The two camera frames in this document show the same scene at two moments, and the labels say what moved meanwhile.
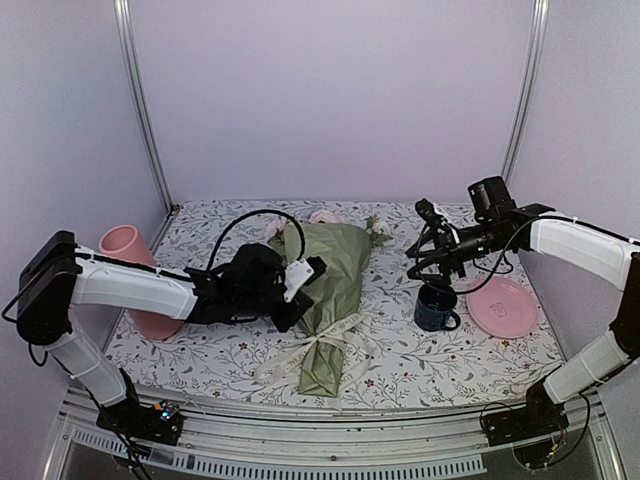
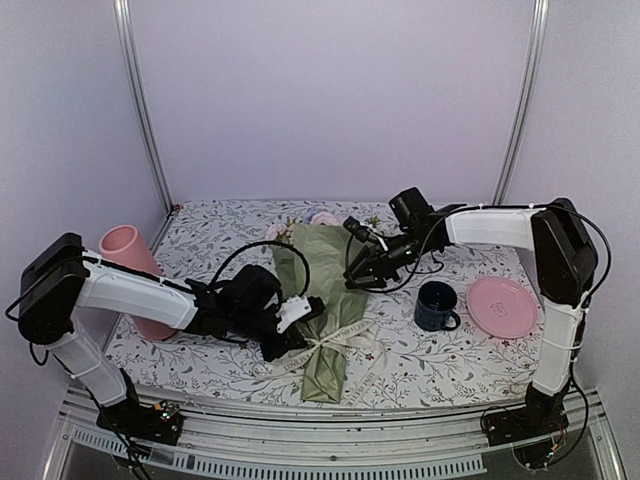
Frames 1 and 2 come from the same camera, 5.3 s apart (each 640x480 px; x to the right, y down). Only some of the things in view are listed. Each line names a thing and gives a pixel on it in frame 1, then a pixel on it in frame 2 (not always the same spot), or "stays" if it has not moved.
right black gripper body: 451,253 → 383,263
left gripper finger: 292,313 → 282,345
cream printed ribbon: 288,356 → 356,336
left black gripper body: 252,305 → 247,324
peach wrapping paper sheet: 346,250 stays
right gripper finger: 414,270 → 363,258
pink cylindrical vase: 123,242 stays
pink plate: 503,307 stays
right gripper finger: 438,280 → 369,281
